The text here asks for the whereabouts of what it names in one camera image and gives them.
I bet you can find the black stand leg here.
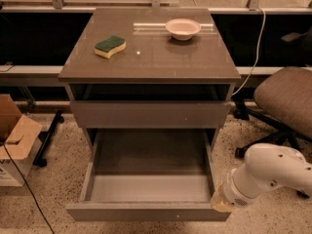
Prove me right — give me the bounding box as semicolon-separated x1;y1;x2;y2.
33;110;64;168

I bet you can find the grey drawer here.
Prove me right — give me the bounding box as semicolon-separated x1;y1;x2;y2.
69;84;232;129
66;130;229;221

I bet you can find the black floor cable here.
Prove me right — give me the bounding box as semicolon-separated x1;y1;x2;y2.
0;139;57;234

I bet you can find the white cable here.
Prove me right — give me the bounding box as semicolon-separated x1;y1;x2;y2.
231;7;267;97

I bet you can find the grey drawer cabinet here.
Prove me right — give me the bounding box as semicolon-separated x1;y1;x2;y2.
58;7;241;145

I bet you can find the white bowl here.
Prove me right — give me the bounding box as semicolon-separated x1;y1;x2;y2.
165;19;201;41

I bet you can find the green yellow sponge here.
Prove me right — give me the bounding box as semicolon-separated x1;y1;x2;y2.
95;35;126;59

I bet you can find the grey top drawer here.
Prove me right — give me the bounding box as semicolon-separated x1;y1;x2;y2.
69;84;232;129

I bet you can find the cardboard box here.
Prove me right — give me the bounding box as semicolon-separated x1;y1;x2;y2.
0;94;42;186

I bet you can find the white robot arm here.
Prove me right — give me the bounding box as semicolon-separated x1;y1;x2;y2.
211;143;312;213

